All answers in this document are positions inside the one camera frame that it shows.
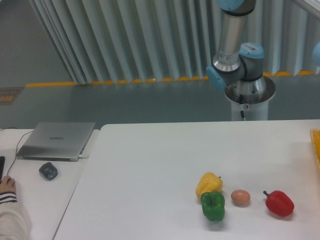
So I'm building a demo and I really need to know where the yellow bell pepper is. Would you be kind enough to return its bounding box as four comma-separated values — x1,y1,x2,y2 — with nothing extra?
195,172,223,200

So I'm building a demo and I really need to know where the thin grey cable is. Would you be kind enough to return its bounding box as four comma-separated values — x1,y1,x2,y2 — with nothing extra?
0,127,35,176

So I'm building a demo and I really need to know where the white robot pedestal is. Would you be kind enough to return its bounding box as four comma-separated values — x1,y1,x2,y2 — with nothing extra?
224,76,276,121

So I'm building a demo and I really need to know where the striped cream sleeve forearm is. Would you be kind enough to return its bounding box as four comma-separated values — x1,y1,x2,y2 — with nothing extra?
0,191,30,240

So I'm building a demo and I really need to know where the green bell pepper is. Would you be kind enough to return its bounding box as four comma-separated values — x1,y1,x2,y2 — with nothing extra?
200,191,225,221

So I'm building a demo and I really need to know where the black phone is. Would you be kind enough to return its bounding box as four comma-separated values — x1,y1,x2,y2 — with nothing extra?
0,156,6,179

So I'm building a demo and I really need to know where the brown egg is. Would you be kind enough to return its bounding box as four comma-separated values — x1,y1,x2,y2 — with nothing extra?
231,189,251,206

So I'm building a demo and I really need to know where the yellow plastic basket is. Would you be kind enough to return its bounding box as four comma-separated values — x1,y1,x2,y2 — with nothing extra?
310,128,320,167

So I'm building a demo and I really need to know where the person's hand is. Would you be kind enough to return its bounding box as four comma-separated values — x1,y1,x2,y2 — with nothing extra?
0,175,16,194

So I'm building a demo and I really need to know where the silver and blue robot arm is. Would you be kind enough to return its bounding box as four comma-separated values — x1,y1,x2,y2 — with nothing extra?
206,0,320,89

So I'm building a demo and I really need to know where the red bell pepper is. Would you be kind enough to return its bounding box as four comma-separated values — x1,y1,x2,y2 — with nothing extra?
263,190,295,218

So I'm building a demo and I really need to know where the silver laptop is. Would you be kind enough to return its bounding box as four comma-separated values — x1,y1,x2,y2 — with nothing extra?
16,122,95,162

